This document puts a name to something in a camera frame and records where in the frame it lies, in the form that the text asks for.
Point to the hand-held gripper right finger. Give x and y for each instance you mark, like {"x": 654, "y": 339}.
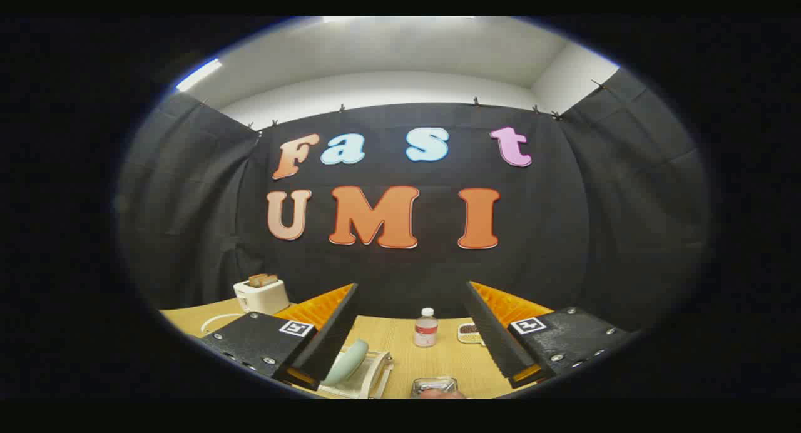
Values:
{"x": 494, "y": 333}

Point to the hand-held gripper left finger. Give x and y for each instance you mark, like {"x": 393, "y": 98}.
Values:
{"x": 335, "y": 333}

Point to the light green plate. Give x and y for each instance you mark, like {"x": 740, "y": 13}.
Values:
{"x": 347, "y": 361}

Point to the metal mesh basket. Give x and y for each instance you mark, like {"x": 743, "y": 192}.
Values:
{"x": 432, "y": 383}

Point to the white divided dish with beans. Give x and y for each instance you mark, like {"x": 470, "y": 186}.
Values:
{"x": 468, "y": 333}

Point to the clear bottle with red label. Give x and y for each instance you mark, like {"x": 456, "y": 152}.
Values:
{"x": 425, "y": 333}

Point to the white toaster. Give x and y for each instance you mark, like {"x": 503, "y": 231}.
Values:
{"x": 266, "y": 298}

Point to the toast slice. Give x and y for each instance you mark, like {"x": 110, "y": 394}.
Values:
{"x": 263, "y": 280}

